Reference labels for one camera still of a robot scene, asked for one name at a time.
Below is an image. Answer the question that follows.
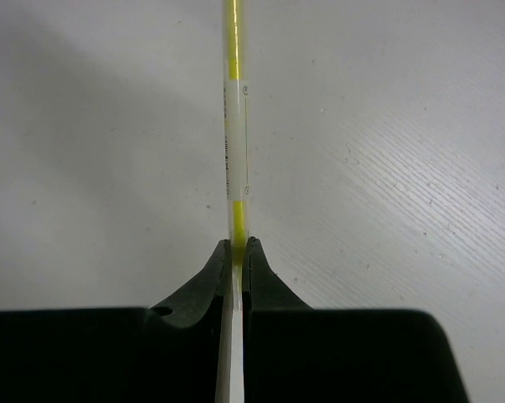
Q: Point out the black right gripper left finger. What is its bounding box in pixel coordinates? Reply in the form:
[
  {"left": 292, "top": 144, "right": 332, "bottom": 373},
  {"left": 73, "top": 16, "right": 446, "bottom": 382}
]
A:
[{"left": 0, "top": 240, "right": 231, "bottom": 402}]

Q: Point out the yellow red felt pen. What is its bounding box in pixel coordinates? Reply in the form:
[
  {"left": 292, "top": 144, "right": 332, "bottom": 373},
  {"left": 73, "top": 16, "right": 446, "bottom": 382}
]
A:
[{"left": 216, "top": 1, "right": 250, "bottom": 402}]

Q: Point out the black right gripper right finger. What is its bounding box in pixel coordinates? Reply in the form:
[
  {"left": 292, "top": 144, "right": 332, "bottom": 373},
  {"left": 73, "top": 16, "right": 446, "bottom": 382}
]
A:
[{"left": 243, "top": 238, "right": 468, "bottom": 402}]

